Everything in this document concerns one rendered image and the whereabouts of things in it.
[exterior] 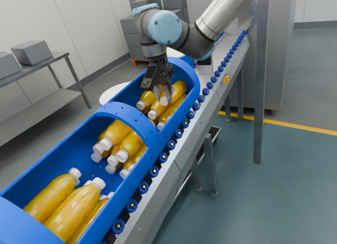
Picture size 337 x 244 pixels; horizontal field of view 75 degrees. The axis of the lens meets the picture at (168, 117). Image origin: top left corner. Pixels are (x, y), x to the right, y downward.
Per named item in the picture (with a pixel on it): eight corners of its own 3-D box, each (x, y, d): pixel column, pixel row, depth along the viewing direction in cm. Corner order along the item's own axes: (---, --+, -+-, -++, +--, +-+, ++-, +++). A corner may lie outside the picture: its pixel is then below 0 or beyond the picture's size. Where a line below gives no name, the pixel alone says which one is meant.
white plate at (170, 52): (175, 43, 184) (175, 44, 185) (148, 55, 173) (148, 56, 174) (197, 47, 164) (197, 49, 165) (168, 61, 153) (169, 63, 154)
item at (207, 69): (213, 73, 149) (211, 50, 140) (211, 76, 146) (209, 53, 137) (199, 73, 153) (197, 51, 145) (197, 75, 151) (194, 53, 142)
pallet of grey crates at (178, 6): (199, 52, 452) (191, -13, 385) (179, 69, 402) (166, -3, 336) (154, 51, 518) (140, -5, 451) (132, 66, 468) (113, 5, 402)
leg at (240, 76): (243, 120, 246) (243, 69, 211) (242, 123, 242) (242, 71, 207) (238, 120, 249) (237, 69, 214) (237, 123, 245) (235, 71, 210)
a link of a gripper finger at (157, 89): (166, 97, 98) (165, 79, 92) (159, 104, 94) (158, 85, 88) (159, 95, 99) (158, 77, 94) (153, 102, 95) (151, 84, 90)
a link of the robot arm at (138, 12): (135, 9, 68) (127, 7, 76) (145, 48, 75) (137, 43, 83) (162, 1, 70) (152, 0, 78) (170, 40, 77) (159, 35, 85)
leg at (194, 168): (202, 187, 186) (192, 130, 151) (200, 192, 182) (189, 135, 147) (196, 185, 189) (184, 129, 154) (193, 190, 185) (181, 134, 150)
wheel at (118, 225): (118, 214, 68) (115, 215, 69) (108, 228, 65) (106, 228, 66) (128, 224, 69) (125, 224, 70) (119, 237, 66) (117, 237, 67)
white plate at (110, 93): (92, 108, 119) (92, 110, 119) (140, 102, 113) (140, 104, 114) (108, 85, 141) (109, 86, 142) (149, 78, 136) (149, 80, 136)
